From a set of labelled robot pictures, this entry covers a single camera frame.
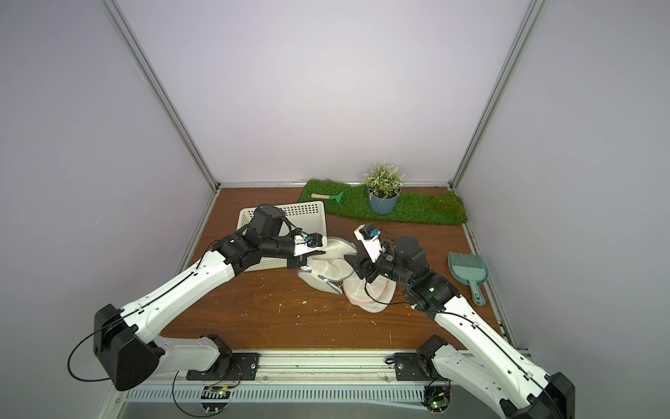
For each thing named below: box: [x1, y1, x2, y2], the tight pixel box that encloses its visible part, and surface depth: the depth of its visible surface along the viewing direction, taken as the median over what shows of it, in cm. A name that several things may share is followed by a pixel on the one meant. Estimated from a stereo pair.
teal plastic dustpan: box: [447, 251, 490, 307], surface depth 94 cm
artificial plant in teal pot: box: [362, 158, 405, 215], surface depth 102 cm
